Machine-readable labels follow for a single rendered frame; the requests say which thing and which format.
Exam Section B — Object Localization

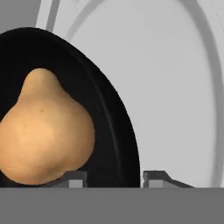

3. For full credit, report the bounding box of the tan butternut squash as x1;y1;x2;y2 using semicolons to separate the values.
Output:
0;67;96;186

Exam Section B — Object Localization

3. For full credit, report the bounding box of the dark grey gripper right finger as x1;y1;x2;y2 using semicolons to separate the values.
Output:
142;170;195;188

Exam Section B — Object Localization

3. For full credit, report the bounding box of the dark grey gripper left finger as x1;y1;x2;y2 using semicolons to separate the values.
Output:
43;170;88;188

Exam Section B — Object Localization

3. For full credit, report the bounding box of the white round microwave turntable plate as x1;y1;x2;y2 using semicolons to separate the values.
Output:
53;0;224;188

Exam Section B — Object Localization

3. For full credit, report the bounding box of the white microwave oven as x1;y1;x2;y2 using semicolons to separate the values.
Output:
34;0;224;188

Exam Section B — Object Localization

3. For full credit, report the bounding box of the black bowl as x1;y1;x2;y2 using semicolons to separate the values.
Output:
0;26;142;188

